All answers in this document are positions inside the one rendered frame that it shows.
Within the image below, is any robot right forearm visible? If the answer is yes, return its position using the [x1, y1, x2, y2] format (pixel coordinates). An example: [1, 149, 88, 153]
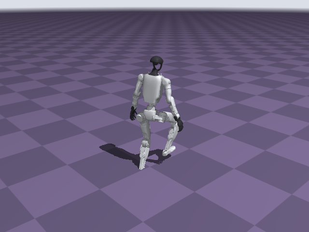
[169, 97, 180, 118]

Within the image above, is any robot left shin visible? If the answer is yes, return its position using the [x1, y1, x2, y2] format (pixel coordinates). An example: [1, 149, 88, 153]
[139, 139, 150, 170]

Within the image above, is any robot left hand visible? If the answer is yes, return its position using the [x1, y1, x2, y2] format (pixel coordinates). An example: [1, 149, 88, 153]
[130, 106, 137, 120]

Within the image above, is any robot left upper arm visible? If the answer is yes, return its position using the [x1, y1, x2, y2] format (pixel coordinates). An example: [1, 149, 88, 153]
[134, 74, 145, 97]

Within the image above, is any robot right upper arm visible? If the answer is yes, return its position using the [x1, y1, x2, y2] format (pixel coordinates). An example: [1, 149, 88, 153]
[161, 77, 172, 104]

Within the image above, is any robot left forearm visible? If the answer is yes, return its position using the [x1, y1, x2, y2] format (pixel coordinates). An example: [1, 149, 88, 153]
[132, 94, 139, 110]

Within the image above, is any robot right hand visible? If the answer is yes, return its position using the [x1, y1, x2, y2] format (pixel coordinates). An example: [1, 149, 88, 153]
[174, 116, 183, 132]

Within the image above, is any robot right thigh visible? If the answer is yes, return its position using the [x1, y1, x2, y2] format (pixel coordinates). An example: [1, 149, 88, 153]
[155, 112, 177, 128]

